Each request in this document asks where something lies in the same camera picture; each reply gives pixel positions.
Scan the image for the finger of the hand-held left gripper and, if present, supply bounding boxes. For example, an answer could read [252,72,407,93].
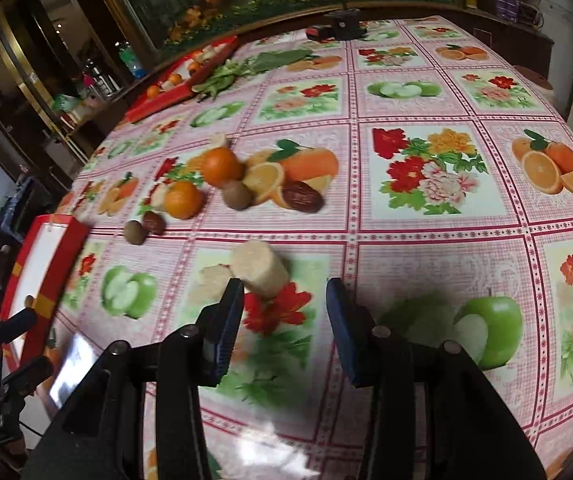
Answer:
[0,307,38,361]
[0,355,56,397]

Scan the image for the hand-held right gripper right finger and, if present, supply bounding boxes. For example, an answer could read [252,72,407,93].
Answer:
[326,278,548,480]

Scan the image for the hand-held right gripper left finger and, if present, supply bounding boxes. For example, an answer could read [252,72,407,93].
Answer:
[20,277,246,480]

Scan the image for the beige sugarcane cylinder piece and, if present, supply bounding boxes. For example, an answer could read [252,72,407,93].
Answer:
[230,240,291,301]

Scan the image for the red box with white inside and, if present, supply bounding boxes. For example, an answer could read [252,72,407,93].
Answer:
[0,214,91,366]

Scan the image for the large orange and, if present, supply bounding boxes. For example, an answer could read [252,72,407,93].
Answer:
[200,146,246,186]

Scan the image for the fruit and flower print tablecloth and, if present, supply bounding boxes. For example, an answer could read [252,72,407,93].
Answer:
[54,15,573,480]

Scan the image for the small dried red date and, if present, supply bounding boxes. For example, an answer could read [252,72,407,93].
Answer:
[141,211,167,236]

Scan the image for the small brown kiwi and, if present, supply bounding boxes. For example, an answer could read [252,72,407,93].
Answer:
[123,220,147,246]

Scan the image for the large brown kiwi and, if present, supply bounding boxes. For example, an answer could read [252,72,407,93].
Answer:
[222,179,254,211]

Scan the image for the large dried red date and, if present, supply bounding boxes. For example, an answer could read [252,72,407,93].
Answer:
[282,180,326,212]

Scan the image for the long red tray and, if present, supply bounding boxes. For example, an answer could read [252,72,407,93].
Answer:
[125,35,240,123]

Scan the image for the wooden glass cabinet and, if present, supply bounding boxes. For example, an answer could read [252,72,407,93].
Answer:
[0,0,132,196]

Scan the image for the bunch of green vegetables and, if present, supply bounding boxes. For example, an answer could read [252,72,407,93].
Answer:
[192,57,254,98]

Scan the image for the silver thermos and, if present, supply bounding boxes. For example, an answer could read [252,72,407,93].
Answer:
[84,60,117,96]

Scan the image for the large green leaf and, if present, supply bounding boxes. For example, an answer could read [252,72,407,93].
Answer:
[251,50,317,73]

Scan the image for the green plastic bottle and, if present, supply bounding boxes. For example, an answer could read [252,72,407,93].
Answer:
[116,40,147,79]

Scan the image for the black round device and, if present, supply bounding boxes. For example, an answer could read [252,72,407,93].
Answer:
[326,9,362,41]

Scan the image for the dark wooden sideboard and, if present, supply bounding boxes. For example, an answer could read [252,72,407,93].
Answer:
[456,5,553,77]

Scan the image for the tangled cables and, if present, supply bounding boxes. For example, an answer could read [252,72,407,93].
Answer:
[519,2,544,26]

